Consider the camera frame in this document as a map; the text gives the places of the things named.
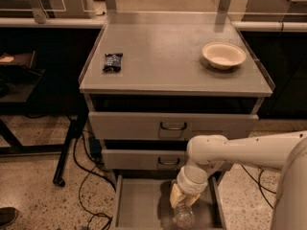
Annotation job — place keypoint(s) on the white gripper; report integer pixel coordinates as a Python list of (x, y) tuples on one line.
[(189, 187)]

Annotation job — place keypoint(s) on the clear plastic water bottle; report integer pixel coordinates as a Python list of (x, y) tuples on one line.
[(184, 216)]

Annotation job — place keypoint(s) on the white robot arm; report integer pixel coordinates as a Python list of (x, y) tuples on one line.
[(285, 153)]

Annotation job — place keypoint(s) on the grey bottom drawer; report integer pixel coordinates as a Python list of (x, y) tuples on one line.
[(143, 204)]

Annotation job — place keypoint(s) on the grey drawer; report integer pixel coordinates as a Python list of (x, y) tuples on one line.
[(145, 160), (168, 126), (143, 204)]

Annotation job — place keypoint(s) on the grey middle drawer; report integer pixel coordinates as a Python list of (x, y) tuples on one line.
[(145, 160)]

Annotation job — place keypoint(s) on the grey top drawer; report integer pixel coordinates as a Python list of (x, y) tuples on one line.
[(168, 126)]

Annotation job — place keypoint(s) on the grey drawer cabinet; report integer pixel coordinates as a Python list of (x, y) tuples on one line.
[(163, 71)]

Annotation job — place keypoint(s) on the black power adapter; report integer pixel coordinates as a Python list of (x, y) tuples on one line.
[(94, 147)]

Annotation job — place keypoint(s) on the white paper bowl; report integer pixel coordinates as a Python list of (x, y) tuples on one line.
[(223, 56)]

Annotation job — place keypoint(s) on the dark blue snack bar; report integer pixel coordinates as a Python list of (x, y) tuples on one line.
[(113, 62)]

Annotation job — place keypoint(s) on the dark shoe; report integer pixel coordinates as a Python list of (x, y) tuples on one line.
[(7, 216)]

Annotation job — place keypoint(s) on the black table frame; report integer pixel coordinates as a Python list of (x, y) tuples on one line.
[(24, 111)]

